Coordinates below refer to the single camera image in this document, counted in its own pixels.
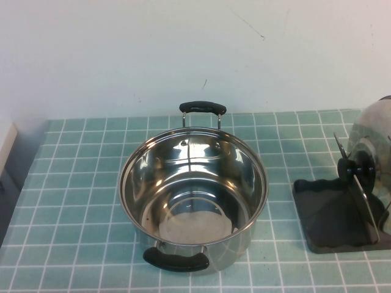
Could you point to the beige board edge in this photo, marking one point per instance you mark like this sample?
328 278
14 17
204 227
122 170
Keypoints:
9 143

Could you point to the teal tile pattern tablecloth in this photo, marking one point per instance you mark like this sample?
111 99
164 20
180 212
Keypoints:
76 183

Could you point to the dark lid rack with dividers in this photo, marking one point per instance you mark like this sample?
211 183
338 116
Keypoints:
323 213

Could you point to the steel lid with black knob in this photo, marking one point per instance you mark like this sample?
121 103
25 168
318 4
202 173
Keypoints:
375 131

